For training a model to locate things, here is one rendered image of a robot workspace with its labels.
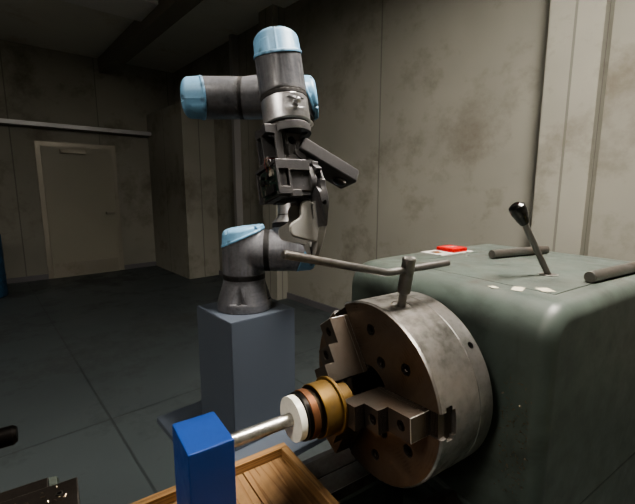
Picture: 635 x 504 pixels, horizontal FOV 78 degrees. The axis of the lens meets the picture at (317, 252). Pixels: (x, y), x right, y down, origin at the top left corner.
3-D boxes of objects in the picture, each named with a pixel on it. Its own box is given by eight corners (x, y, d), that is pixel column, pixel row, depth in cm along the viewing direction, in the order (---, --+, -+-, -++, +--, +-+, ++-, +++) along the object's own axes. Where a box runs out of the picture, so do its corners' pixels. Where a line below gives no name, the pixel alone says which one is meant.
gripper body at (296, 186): (259, 209, 62) (249, 135, 63) (305, 208, 67) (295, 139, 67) (281, 197, 56) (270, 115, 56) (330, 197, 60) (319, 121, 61)
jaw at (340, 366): (367, 371, 73) (345, 312, 77) (383, 365, 69) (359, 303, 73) (318, 388, 67) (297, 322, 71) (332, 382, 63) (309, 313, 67)
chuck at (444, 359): (344, 397, 90) (362, 270, 81) (457, 509, 66) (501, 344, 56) (311, 409, 86) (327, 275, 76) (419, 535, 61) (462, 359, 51)
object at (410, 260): (398, 316, 69) (409, 254, 65) (407, 322, 67) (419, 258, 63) (389, 318, 67) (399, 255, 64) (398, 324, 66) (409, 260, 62)
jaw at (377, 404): (393, 377, 67) (451, 403, 57) (394, 405, 68) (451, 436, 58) (341, 396, 61) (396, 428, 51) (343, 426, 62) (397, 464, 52)
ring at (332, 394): (328, 363, 69) (282, 376, 64) (363, 384, 61) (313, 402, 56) (328, 412, 70) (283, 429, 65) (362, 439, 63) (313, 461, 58)
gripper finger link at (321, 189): (306, 230, 62) (298, 176, 62) (315, 229, 63) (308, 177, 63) (322, 225, 58) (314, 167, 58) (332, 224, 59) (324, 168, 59)
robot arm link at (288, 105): (293, 115, 68) (318, 93, 61) (296, 140, 67) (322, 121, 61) (253, 110, 64) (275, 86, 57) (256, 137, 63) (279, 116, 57)
